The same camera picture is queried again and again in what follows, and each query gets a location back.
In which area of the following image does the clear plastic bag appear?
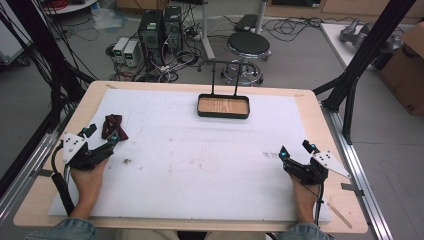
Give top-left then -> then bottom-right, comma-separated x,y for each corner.
90,4 -> 129,32

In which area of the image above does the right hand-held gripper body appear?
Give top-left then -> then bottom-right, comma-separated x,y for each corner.
283,149 -> 352,186

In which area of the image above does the person's right hand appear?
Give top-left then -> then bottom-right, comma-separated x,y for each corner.
290,175 -> 322,215

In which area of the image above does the grey desk leg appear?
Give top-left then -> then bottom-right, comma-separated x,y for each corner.
254,0 -> 269,35
199,0 -> 217,61

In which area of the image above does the person's left hand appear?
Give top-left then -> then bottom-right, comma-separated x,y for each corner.
70,158 -> 110,205

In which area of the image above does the black computer tower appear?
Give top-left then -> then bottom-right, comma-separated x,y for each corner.
162,5 -> 184,55
137,9 -> 165,67

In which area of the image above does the white platform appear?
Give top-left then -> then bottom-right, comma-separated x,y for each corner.
319,22 -> 406,71

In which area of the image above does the black rack with wooden tray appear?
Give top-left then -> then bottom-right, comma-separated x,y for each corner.
196,59 -> 251,120

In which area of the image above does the black metal frame strut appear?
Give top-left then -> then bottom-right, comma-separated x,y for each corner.
312,0 -> 418,146
0,0 -> 98,198

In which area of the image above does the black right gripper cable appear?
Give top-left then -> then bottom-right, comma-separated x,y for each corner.
313,181 -> 326,228

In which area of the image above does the white table mat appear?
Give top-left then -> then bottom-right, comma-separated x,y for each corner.
47,88 -> 333,223

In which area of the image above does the black round stool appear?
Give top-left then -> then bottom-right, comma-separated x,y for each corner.
220,31 -> 272,87

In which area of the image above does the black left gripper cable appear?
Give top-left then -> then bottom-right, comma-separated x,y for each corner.
50,141 -> 76,217

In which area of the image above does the black flat case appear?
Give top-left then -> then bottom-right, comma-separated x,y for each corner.
233,13 -> 259,33

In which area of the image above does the aluminium rail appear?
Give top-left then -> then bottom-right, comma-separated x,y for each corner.
320,101 -> 395,240
0,109 -> 75,225

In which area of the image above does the thin wooden stick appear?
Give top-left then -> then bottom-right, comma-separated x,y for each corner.
326,202 -> 354,230

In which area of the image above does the white power supply unit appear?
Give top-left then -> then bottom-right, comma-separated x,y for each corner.
123,40 -> 140,69
111,36 -> 130,65

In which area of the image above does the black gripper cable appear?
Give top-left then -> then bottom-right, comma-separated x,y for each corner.
50,141 -> 76,217
313,181 -> 326,228

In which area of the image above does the dark red cloth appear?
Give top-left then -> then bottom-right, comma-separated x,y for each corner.
101,113 -> 130,141

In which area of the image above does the left denim sleeve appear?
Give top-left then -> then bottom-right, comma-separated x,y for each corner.
23,217 -> 98,240

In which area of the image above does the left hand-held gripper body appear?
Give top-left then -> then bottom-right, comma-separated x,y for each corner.
61,132 -> 115,171

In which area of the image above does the brown cardboard box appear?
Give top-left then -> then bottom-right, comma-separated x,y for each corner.
377,22 -> 424,117

